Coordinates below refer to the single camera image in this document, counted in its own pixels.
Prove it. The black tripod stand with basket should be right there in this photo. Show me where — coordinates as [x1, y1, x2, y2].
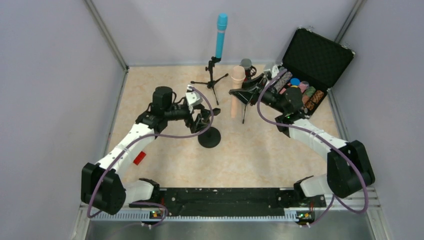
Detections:
[228, 62, 264, 124]

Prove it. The beige microphone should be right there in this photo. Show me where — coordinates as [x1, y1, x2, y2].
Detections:
[230, 65, 247, 119]

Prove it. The black round-base mic stand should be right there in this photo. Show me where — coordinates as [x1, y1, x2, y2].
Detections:
[198, 109, 221, 149]

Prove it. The red glitter microphone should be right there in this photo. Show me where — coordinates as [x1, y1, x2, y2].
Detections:
[240, 58, 257, 82]

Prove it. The small black tripod mic stand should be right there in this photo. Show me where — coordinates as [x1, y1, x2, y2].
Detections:
[190, 56, 229, 105]

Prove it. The blue microphone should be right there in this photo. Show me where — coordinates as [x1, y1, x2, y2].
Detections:
[215, 13, 228, 59]

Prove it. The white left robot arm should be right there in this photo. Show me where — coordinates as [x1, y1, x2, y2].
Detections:
[80, 85, 221, 215]

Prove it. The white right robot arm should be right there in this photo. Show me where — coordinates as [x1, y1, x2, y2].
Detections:
[229, 77, 376, 199]

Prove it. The blue dealer button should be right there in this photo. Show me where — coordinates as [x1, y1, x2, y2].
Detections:
[290, 78, 301, 86]

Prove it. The red plastic block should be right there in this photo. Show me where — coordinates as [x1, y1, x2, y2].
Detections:
[133, 151, 146, 166]

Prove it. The black poker chip case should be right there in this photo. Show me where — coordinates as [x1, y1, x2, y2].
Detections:
[282, 27, 355, 116]

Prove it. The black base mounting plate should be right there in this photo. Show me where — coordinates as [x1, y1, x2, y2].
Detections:
[149, 187, 327, 217]

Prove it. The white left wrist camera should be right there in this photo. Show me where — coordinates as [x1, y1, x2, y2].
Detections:
[185, 84, 203, 109]

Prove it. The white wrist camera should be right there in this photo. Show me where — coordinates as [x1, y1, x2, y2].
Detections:
[185, 84, 203, 109]
[263, 62, 280, 81]

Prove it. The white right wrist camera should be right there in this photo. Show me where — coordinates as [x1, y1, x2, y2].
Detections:
[263, 62, 280, 81]

